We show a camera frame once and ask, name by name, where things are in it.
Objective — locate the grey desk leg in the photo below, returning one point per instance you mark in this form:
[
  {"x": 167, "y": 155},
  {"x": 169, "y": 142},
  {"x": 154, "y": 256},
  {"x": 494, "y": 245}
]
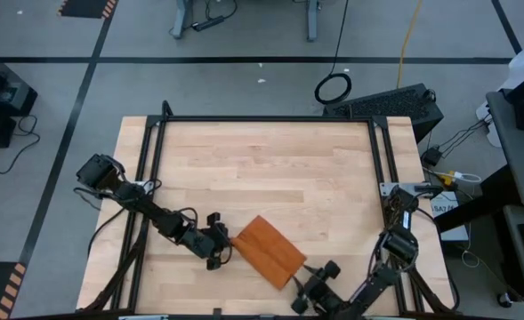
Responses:
[
  {"x": 312, "y": 22},
  {"x": 181, "y": 18}
]

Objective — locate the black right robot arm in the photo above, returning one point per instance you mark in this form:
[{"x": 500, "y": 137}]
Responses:
[{"x": 399, "y": 244}]

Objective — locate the white labelled box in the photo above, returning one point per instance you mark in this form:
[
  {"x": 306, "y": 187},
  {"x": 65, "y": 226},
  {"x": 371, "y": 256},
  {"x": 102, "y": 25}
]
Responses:
[{"x": 455, "y": 231}]

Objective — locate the black perforated computer tower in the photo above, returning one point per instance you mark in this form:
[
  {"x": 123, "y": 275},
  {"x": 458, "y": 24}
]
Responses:
[{"x": 386, "y": 106}]

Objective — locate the grey side desk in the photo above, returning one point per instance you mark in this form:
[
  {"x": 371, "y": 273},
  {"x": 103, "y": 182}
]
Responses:
[{"x": 521, "y": 164}]

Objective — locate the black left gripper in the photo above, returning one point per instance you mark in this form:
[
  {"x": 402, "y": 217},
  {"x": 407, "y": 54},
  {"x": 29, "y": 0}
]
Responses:
[{"x": 199, "y": 242}]

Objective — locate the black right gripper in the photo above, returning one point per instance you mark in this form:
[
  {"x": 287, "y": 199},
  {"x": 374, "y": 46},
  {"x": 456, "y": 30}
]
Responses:
[{"x": 321, "y": 295}]

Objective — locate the yellow plug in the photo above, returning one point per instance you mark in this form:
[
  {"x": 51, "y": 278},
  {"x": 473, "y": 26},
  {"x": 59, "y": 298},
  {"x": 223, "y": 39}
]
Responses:
[{"x": 447, "y": 178}]

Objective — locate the black metal table frame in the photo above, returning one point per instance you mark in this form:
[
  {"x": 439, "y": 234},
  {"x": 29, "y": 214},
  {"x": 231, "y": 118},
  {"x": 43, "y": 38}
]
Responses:
[{"x": 266, "y": 118}]

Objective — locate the black power adapter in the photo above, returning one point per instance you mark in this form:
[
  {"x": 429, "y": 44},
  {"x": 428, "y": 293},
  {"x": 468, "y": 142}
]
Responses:
[{"x": 431, "y": 156}]

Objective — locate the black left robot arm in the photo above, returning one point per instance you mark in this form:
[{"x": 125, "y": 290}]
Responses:
[{"x": 150, "y": 211}]

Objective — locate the black power strip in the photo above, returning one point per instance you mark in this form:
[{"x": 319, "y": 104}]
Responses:
[{"x": 208, "y": 23}]

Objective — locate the black desk foot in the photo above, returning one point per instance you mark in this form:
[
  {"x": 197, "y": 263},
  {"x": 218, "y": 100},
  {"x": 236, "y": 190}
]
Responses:
[{"x": 479, "y": 200}]

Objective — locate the black caster wheel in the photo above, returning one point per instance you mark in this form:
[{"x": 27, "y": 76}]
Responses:
[{"x": 505, "y": 300}]

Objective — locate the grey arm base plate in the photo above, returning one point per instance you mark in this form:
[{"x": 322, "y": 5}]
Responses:
[
  {"x": 388, "y": 187},
  {"x": 139, "y": 184}
]

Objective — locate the orange towel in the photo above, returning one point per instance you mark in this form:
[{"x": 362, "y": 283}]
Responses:
[{"x": 268, "y": 251}]

